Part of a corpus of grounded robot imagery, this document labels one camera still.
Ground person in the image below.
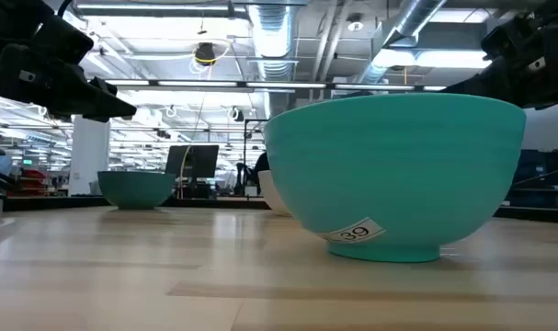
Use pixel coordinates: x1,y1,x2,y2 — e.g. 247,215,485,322
252,151,271,195

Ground black background monitor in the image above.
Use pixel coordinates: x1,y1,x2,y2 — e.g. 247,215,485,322
164,144,221,180

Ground white pillar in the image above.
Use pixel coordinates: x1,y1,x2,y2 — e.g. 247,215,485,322
67,114,111,197

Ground red storage bins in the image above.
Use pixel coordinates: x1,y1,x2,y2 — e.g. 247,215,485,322
6,168,49,198

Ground silver slanted ceiling duct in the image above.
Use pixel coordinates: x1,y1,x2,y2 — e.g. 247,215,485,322
355,0,449,85

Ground dark teal bowl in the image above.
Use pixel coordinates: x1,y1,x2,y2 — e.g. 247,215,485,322
97,170,177,211

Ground black overhead camera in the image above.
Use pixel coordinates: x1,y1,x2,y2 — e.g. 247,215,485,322
194,41,218,66

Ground silver ribbed ceiling duct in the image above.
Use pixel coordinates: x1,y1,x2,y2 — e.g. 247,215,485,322
246,0,294,80

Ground white bowl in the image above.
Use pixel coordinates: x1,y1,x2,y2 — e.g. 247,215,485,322
257,169,292,218

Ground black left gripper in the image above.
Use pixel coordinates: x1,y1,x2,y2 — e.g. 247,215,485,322
0,0,138,119

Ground turquoise bowl with sticker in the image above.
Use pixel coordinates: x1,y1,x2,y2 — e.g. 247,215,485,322
263,93,527,264

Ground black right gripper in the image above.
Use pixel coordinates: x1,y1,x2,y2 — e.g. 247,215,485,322
441,0,558,110

